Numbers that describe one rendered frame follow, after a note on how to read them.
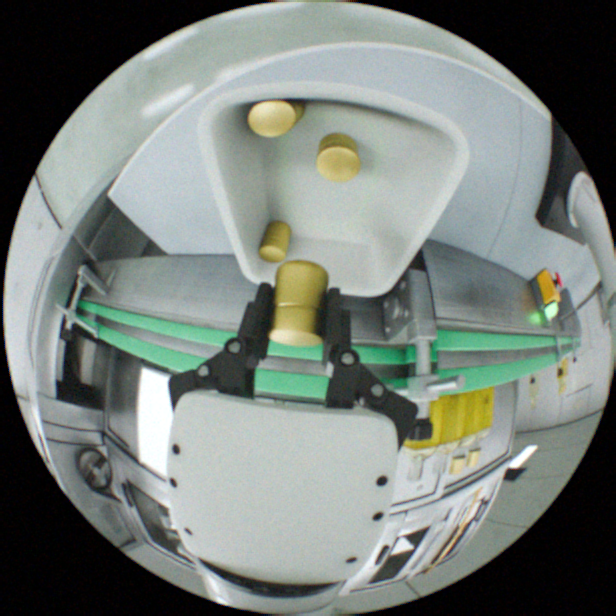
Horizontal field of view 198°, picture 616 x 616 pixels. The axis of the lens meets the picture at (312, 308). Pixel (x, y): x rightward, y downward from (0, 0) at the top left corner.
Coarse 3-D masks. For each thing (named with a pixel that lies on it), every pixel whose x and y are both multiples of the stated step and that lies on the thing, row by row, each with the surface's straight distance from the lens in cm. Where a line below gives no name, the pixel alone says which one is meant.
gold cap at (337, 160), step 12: (336, 132) 20; (324, 144) 17; (336, 144) 16; (348, 144) 17; (324, 156) 16; (336, 156) 16; (348, 156) 16; (324, 168) 16; (336, 168) 16; (348, 168) 16; (360, 168) 17; (336, 180) 17; (348, 180) 17
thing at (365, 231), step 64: (320, 128) 20; (384, 128) 20; (448, 128) 14; (256, 192) 22; (320, 192) 23; (384, 192) 23; (448, 192) 16; (256, 256) 25; (320, 256) 26; (384, 256) 24
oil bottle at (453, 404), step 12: (444, 396) 40; (456, 396) 41; (444, 408) 40; (456, 408) 42; (444, 420) 40; (456, 420) 42; (444, 432) 41; (456, 432) 43; (444, 444) 41; (456, 444) 44
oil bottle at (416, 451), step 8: (432, 400) 38; (440, 400) 39; (432, 408) 38; (440, 408) 39; (432, 416) 38; (440, 416) 40; (440, 424) 40; (440, 432) 41; (424, 440) 38; (432, 440) 40; (408, 448) 40; (416, 448) 38; (424, 448) 39; (432, 448) 40; (408, 456) 41; (416, 456) 39; (424, 456) 40
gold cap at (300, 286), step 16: (288, 272) 12; (304, 272) 12; (320, 272) 12; (288, 288) 11; (304, 288) 11; (320, 288) 12; (272, 304) 12; (288, 304) 11; (304, 304) 11; (320, 304) 12; (272, 320) 11; (288, 320) 11; (304, 320) 11; (320, 320) 11; (272, 336) 12; (288, 336) 11; (304, 336) 11; (320, 336) 11
